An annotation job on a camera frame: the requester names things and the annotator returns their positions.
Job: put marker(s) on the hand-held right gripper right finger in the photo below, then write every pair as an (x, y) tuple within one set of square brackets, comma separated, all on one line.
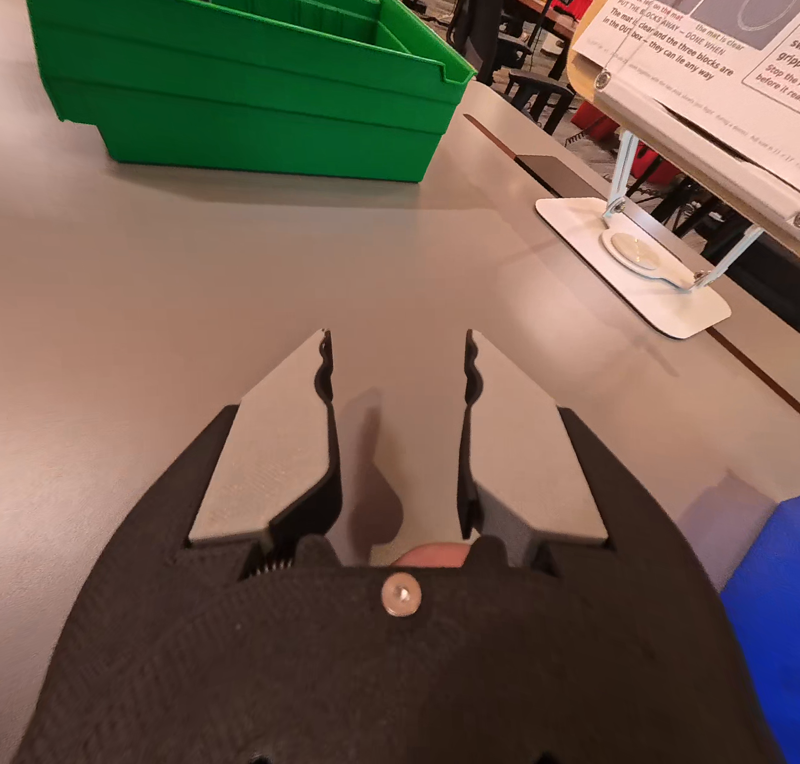
[(531, 470)]

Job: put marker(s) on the green plastic bin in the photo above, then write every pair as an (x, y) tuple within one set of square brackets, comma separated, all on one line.
[(250, 101)]

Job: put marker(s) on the blue plastic bin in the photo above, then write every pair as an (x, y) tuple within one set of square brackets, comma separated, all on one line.
[(769, 651)]

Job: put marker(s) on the red bag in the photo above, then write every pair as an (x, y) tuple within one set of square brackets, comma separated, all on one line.
[(594, 120)]

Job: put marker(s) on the black office chair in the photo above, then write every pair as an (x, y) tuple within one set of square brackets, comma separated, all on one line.
[(484, 20)]

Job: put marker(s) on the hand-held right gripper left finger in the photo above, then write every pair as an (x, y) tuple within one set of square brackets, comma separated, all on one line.
[(269, 464)]

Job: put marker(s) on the printed instruction sheet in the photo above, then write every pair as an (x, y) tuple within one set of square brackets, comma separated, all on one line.
[(706, 45)]

